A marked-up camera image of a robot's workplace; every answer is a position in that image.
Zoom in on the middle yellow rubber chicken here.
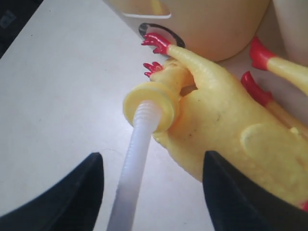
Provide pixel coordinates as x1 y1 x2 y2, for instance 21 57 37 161
143 33 308 210

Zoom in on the headless yellow rubber chicken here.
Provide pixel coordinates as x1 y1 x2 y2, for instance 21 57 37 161
241 37 308 135

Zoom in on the cream bin marked circle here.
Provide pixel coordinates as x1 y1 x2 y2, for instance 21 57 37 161
105 0 270 61

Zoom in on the chicken head with white squeaker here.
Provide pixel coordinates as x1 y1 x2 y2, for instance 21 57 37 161
107 59 193 231

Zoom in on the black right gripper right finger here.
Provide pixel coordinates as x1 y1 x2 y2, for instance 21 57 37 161
203 151 308 231

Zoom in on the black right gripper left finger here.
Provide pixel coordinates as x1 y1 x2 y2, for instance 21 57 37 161
0 153 104 231

